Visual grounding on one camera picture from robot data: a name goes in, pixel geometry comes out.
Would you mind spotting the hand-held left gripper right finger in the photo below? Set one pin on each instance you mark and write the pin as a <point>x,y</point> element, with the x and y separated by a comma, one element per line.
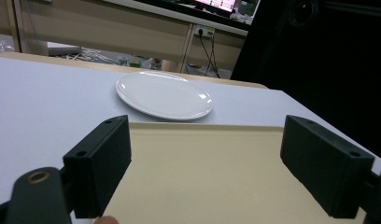
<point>322,168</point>

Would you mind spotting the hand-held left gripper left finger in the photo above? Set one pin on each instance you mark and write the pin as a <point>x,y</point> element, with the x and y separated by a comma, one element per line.
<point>98,168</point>

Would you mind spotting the white oval plate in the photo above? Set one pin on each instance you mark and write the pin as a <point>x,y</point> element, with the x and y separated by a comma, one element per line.
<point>163,95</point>

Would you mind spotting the black curtain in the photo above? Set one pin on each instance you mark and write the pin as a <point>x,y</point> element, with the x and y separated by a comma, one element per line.
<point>319,62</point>

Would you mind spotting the beige plastic tray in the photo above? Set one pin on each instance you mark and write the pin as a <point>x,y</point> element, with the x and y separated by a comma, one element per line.
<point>207,177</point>

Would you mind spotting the beige desk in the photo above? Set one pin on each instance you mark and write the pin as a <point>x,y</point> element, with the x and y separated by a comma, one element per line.
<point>117,31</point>

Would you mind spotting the computer monitor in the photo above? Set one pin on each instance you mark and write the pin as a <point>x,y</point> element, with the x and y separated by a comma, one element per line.
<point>210,7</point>

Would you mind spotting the wall power socket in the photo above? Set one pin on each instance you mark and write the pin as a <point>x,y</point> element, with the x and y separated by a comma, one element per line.
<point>204,30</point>

